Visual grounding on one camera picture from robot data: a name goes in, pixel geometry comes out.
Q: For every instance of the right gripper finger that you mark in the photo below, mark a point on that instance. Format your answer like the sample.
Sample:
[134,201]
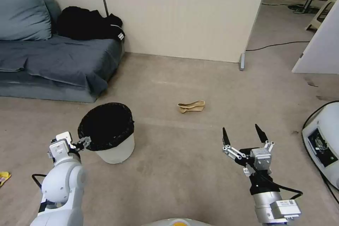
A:
[261,133]
[226,139]

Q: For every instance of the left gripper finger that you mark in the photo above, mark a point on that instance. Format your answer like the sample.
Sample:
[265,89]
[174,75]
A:
[82,147]
[85,139]

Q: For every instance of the white plastic trash bin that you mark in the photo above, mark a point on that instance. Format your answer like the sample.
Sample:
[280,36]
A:
[116,149]

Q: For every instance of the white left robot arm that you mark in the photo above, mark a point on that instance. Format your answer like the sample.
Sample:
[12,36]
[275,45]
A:
[65,181]

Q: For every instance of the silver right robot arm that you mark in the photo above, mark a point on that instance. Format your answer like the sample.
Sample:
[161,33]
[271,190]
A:
[267,206]

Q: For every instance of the black bin liner bag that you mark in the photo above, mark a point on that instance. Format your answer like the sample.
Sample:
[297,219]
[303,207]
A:
[106,124]

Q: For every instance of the crumpled brown paper bag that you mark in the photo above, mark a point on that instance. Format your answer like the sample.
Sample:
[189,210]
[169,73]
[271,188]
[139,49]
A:
[191,106]

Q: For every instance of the blue-grey sofa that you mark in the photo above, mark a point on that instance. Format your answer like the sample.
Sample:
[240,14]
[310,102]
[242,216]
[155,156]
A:
[53,88]

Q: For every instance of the white rounded machine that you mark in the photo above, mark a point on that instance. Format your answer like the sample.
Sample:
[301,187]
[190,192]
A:
[327,128]

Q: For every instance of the grey metal partition foot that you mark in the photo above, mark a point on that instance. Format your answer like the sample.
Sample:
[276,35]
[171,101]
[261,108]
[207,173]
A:
[242,61]

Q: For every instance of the yellow snack wrapper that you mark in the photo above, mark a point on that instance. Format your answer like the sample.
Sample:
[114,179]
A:
[4,177]

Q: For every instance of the dark blue blanket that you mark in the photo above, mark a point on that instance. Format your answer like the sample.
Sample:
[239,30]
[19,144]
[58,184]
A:
[53,56]

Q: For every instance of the white robot front shell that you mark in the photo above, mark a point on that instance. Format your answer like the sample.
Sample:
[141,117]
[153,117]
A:
[180,222]

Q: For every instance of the white flat board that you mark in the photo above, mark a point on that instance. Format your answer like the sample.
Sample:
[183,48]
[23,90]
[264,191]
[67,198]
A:
[321,40]

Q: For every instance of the black jacket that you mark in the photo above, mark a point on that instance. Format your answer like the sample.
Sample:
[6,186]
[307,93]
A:
[84,23]

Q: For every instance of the small blue-grey cushion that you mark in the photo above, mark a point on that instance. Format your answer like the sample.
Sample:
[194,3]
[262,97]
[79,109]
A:
[53,11]

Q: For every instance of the beige plastic stool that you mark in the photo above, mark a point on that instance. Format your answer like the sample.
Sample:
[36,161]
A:
[320,11]

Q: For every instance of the large blue-grey cushion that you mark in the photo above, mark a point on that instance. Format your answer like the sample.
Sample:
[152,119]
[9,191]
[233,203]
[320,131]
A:
[21,15]

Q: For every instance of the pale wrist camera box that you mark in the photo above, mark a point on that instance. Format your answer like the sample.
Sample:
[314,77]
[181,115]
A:
[59,150]
[260,159]

